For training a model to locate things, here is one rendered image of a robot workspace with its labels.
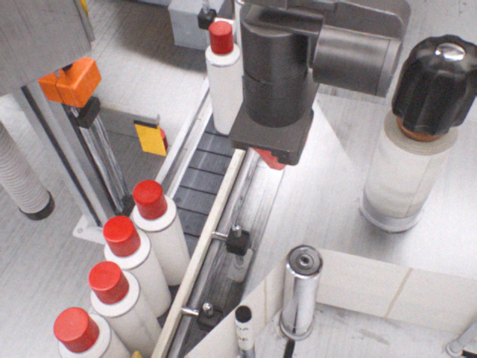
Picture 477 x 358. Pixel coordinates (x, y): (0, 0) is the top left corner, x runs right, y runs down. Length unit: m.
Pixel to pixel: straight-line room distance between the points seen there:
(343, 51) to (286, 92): 0.07
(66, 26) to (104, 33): 0.79
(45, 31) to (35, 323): 0.52
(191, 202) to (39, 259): 0.25
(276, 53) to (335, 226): 0.41
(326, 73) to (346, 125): 0.49
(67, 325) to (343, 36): 0.35
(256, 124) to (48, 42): 0.19
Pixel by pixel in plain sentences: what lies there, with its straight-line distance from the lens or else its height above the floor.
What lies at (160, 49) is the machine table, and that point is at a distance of 1.11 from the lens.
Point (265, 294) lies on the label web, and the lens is 0.57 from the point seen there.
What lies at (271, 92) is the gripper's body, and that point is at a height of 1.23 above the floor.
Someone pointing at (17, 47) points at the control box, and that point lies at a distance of 0.39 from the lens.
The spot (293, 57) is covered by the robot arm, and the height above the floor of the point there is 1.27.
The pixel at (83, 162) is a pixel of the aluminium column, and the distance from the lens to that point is 0.70.
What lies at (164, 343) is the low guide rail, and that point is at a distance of 0.67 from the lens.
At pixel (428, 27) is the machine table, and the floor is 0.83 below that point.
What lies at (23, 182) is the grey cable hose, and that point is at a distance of 0.55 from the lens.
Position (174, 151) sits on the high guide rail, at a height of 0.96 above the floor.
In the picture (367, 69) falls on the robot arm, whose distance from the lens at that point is 0.40.
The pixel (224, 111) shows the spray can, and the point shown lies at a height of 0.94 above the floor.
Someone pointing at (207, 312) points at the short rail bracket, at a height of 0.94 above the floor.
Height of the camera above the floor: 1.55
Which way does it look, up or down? 55 degrees down
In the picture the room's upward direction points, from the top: 5 degrees counter-clockwise
